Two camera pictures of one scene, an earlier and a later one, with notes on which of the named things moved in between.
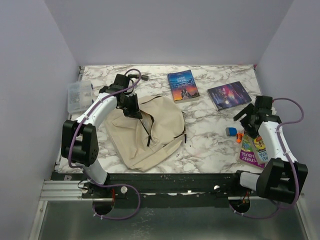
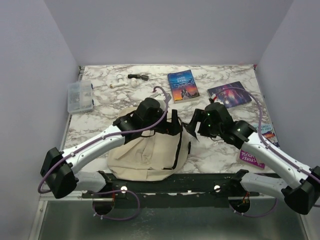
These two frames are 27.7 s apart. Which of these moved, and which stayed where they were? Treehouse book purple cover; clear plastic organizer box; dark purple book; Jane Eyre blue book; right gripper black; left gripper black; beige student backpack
Moved: beige student backpack; right gripper black; left gripper black
Stayed: clear plastic organizer box; dark purple book; Jane Eyre blue book; Treehouse book purple cover
